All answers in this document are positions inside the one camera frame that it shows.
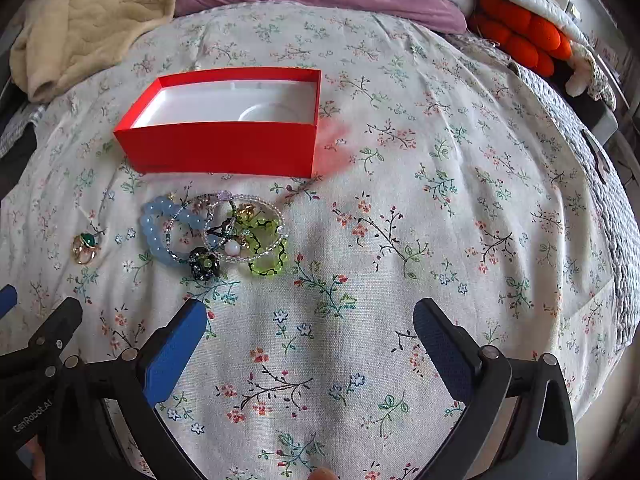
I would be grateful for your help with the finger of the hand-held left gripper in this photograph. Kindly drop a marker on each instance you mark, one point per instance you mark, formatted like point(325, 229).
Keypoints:
point(60, 325)
point(7, 300)

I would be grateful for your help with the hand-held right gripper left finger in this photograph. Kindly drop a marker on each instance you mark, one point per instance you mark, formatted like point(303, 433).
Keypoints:
point(172, 360)

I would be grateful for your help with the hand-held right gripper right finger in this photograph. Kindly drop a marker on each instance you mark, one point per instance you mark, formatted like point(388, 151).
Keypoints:
point(445, 355)

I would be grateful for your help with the red cardboard box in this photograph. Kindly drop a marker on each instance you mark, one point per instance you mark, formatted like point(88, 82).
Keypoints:
point(225, 145)

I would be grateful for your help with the dark cloth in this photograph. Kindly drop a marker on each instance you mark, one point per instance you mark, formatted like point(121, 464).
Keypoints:
point(15, 160)

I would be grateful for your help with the floral bedsheet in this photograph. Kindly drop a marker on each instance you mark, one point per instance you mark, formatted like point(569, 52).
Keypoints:
point(400, 210)

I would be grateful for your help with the grey checked quilt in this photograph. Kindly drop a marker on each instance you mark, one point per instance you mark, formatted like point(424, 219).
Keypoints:
point(575, 125)

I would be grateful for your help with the beige quilted blanket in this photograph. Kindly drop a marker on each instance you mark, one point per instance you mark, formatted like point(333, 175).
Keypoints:
point(100, 10)

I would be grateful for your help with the orange plush toy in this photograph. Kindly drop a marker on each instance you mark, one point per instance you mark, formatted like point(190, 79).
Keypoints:
point(520, 30)

